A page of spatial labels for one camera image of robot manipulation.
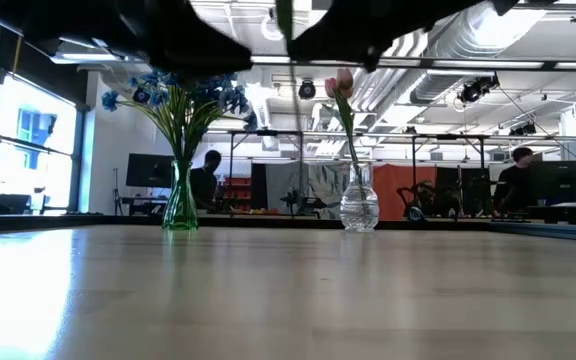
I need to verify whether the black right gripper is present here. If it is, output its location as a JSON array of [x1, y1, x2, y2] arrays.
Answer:
[[287, 0, 519, 71]]

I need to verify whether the pink artificial tulip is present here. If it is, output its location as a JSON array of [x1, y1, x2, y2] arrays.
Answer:
[[335, 67, 364, 171], [323, 77, 364, 171], [340, 85, 364, 171], [275, 0, 304, 134]]

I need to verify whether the green glass vase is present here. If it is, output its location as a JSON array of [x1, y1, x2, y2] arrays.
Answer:
[[161, 159, 200, 231]]

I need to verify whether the clear glass vase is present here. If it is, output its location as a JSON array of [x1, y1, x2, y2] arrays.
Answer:
[[340, 160, 381, 233]]

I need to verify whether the black monitor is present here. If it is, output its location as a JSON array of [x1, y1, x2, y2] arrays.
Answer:
[[530, 159, 576, 201], [125, 152, 175, 189]]

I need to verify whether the large bright window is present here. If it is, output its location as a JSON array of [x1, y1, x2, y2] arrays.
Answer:
[[0, 74, 77, 216]]

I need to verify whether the person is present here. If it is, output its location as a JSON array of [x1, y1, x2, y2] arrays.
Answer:
[[492, 146, 537, 217], [189, 149, 223, 211]]

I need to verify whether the grey patterned partition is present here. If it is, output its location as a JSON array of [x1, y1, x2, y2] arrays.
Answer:
[[265, 160, 352, 219]]

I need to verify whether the red shelf unit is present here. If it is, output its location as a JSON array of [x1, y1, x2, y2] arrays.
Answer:
[[222, 175, 252, 211]]

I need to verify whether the orange partition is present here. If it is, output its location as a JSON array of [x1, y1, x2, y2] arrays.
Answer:
[[372, 163, 437, 221]]

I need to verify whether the round black ceiling camera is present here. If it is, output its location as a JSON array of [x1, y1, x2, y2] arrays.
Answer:
[[297, 79, 318, 100]]

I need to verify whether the silver ceiling duct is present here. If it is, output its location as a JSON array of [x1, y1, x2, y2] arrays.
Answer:
[[410, 0, 549, 106]]

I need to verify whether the black overhead frame bar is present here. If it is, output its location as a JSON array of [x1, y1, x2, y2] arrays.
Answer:
[[250, 54, 576, 71]]

